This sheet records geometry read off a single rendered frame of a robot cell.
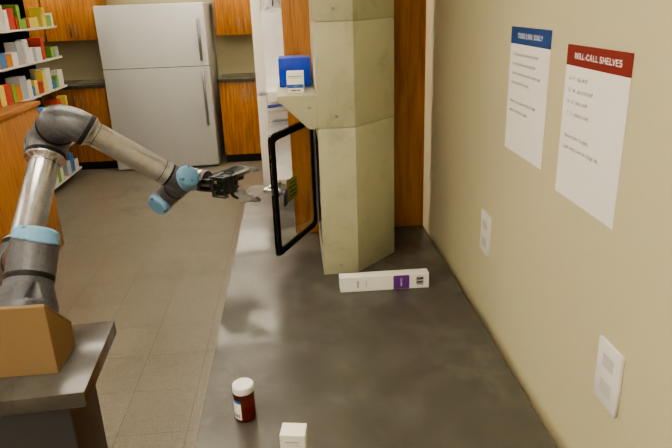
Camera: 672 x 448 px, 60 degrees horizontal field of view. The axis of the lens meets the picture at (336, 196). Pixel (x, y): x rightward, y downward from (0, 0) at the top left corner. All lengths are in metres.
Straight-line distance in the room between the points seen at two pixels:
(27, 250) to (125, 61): 5.30
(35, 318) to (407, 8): 1.45
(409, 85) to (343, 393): 1.15
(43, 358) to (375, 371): 0.79
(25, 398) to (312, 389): 0.65
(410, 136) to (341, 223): 0.50
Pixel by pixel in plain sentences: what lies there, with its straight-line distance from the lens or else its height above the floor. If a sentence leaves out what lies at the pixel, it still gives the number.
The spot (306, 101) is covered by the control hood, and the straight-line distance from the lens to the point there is 1.69.
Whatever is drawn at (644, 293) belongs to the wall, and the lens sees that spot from 0.97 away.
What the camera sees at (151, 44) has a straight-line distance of 6.73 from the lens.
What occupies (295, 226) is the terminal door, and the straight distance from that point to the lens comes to 1.96.
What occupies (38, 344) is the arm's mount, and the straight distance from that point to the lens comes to 1.57.
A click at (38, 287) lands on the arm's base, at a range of 1.59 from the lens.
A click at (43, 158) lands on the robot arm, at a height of 1.36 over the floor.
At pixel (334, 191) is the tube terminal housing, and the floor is 1.22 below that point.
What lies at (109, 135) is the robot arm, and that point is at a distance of 1.85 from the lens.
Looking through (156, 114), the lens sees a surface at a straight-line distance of 6.82.
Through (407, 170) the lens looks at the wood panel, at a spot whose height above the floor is 1.16.
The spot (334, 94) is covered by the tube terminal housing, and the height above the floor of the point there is 1.51.
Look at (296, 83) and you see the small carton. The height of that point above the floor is 1.54.
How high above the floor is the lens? 1.76
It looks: 19 degrees down
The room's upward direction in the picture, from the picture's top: 2 degrees counter-clockwise
